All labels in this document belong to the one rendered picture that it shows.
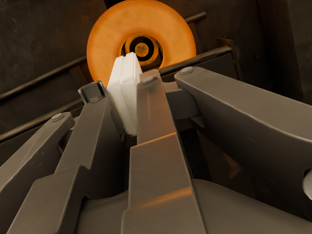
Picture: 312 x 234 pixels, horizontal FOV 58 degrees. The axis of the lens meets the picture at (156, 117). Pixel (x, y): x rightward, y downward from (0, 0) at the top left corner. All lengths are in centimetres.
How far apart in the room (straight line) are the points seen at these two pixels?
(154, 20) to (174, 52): 5
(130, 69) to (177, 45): 25
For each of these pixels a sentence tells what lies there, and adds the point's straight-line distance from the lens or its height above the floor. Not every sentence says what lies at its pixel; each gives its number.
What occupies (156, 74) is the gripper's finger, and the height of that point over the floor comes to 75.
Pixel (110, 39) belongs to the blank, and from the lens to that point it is 40.
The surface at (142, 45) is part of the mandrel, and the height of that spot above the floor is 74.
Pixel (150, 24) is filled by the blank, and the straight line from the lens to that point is 40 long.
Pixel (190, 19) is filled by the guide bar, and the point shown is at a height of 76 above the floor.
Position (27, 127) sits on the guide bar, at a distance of 44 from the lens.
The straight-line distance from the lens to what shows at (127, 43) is 51.
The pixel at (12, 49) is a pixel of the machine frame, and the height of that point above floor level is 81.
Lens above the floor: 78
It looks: 18 degrees down
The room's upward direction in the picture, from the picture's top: 20 degrees counter-clockwise
